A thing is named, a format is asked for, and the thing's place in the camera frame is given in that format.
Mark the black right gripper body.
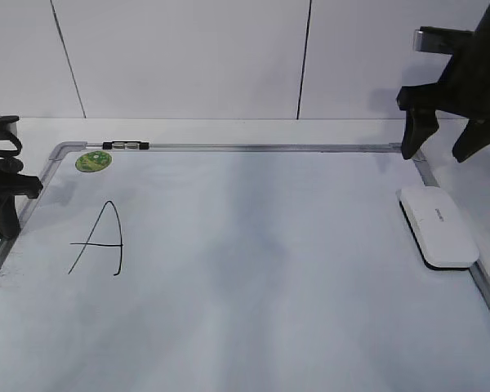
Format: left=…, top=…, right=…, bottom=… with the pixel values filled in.
left=396, top=3, right=490, bottom=119

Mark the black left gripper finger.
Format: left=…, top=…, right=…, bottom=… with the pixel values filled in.
left=0, top=196, right=20, bottom=239

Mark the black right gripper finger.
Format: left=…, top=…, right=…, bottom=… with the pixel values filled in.
left=452, top=119, right=490, bottom=163
left=401, top=108, right=439, bottom=160

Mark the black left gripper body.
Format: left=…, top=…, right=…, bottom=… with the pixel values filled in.
left=0, top=136, right=44, bottom=205

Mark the white whiteboard eraser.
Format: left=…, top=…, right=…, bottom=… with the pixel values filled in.
left=397, top=185, right=479, bottom=270

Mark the green round magnet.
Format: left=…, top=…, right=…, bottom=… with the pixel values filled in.
left=75, top=150, right=112, bottom=173

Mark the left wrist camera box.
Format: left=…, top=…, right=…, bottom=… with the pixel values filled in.
left=0, top=115, right=20, bottom=140

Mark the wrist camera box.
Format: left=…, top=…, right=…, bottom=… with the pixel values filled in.
left=413, top=26, right=474, bottom=55
left=0, top=115, right=20, bottom=140

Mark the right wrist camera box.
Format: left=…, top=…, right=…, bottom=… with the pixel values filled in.
left=413, top=26, right=474, bottom=55

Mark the whiteboard with aluminium frame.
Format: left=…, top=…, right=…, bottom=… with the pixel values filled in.
left=0, top=150, right=490, bottom=391

